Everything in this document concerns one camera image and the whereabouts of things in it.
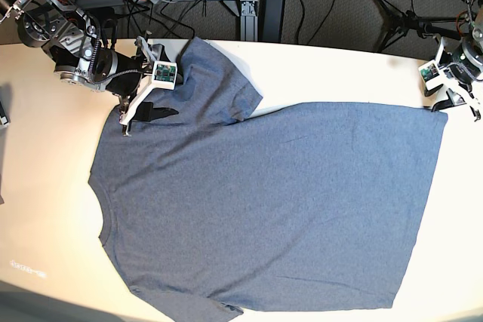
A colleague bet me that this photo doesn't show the black power adapter brick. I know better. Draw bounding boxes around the black power adapter brick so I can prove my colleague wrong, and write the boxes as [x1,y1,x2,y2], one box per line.
[259,0,285,43]

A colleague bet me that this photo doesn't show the black tripod stand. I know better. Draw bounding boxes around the black tripod stand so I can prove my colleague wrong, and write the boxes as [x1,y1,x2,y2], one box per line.
[373,0,463,53]

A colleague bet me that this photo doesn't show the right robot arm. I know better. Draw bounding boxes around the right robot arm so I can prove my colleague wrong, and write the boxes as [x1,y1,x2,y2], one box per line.
[1,0,183,97]

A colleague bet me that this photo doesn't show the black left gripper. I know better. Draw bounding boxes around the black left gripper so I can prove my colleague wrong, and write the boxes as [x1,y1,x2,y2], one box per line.
[431,44,482,112]

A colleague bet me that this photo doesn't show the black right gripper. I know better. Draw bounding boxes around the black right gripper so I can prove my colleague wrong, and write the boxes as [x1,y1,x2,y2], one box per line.
[105,41,191,122]

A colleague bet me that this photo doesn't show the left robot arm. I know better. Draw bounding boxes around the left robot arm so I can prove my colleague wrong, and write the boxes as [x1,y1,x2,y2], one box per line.
[203,23,482,120]

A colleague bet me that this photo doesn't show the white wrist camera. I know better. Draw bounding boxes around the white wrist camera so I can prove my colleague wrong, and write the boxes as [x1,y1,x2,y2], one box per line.
[151,60,177,90]
[418,60,442,91]

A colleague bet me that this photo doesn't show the blue grey T-shirt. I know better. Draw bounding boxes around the blue grey T-shirt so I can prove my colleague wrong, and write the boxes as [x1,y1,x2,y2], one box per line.
[88,39,448,321]

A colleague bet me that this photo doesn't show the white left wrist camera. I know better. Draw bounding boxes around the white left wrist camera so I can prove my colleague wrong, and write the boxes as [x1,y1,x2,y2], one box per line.
[418,60,442,91]

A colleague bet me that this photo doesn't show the aluminium table leg profile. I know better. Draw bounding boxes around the aluminium table leg profile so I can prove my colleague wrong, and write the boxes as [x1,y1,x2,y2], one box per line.
[220,0,260,42]

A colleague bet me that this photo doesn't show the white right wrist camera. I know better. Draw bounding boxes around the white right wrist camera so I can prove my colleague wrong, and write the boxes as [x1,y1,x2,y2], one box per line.
[151,60,177,90]

